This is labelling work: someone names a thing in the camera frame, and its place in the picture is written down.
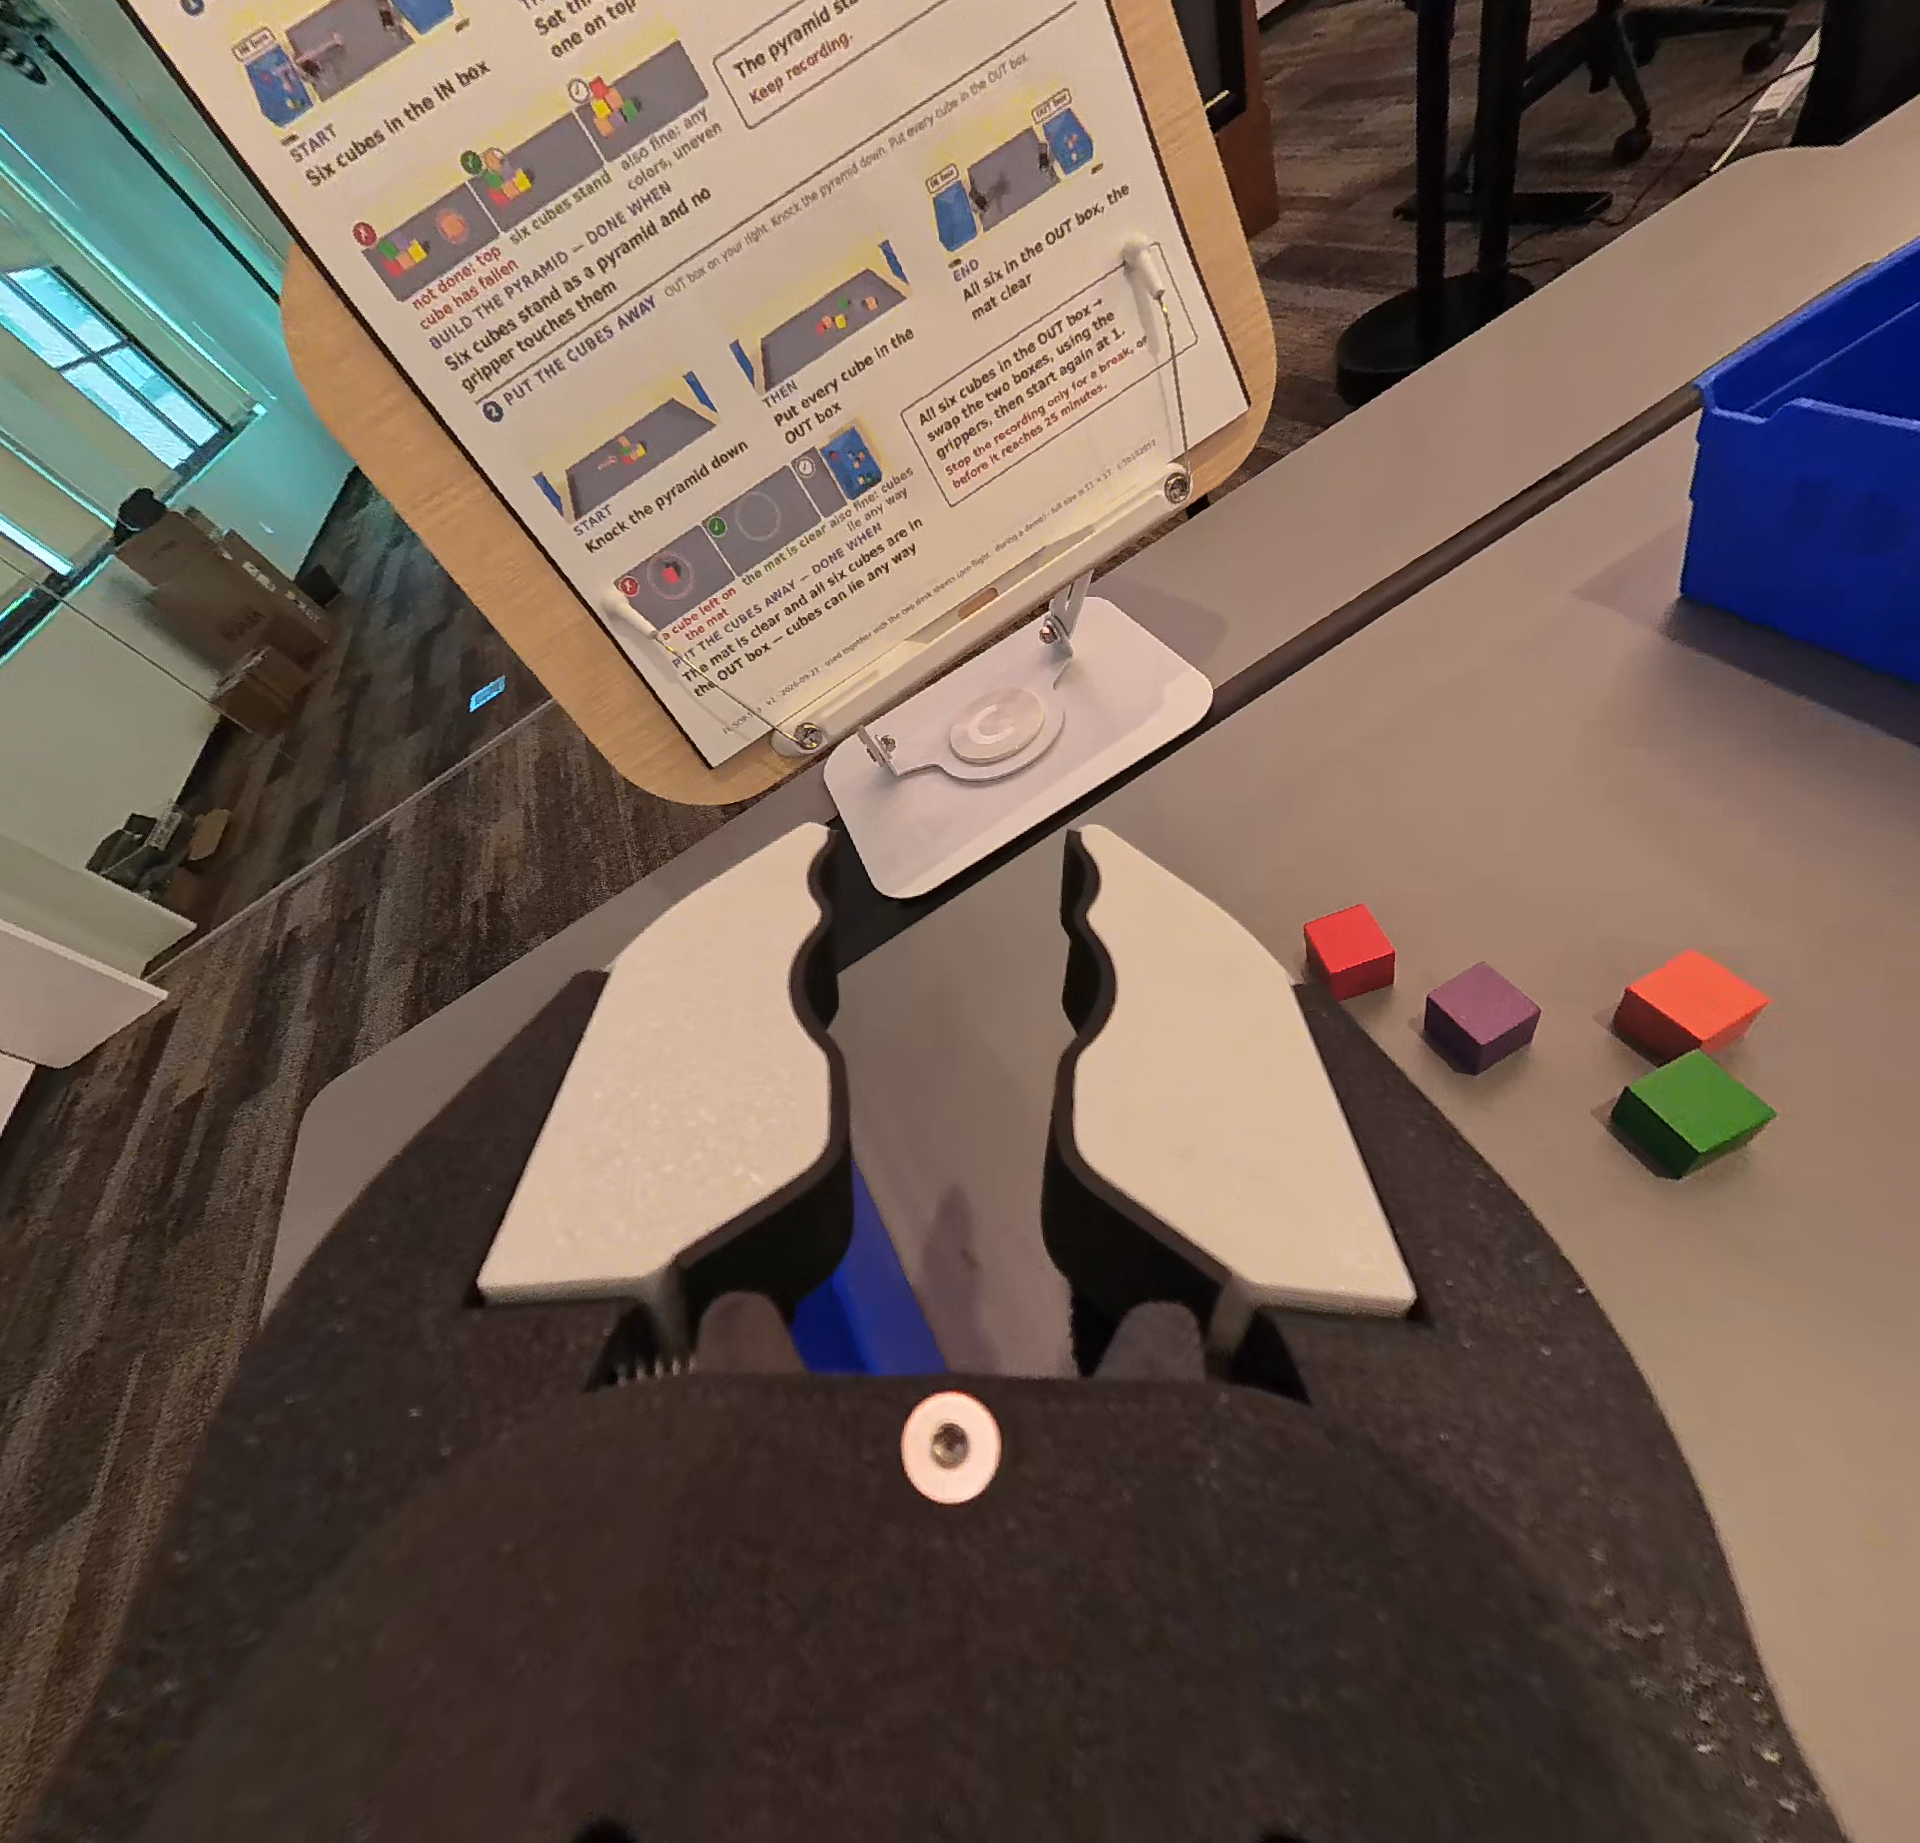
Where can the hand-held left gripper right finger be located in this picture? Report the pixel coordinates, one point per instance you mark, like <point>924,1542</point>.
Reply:
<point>1233,1106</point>

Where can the office window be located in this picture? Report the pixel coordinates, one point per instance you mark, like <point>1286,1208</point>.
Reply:
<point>108,374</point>

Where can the printed instruction sheet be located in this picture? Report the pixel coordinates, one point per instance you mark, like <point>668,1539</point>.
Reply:
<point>751,296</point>

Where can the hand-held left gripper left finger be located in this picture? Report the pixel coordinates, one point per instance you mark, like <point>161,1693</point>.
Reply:
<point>675,1093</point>

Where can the brown cardboard box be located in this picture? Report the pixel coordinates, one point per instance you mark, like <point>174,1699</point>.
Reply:
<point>223,582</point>
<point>258,691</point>

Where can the purple wooden cube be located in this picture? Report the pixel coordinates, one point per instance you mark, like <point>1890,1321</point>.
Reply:
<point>1479,1011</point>

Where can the blue plastic bin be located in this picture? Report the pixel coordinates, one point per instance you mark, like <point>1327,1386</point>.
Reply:
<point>1801,526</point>
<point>863,1301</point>

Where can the orange wooden cube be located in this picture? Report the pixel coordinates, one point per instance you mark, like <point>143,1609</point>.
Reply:
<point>1694,997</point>

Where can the wooden display board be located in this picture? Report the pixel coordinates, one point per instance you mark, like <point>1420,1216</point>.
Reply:
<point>374,421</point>

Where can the black office chair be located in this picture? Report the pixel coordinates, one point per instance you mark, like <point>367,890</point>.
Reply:
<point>1861,28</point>
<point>1650,28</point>

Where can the green wooden cube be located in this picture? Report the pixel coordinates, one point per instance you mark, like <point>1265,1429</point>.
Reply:
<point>1700,1098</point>

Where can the red wooden cube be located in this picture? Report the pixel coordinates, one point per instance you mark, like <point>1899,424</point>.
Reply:
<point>1346,952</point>

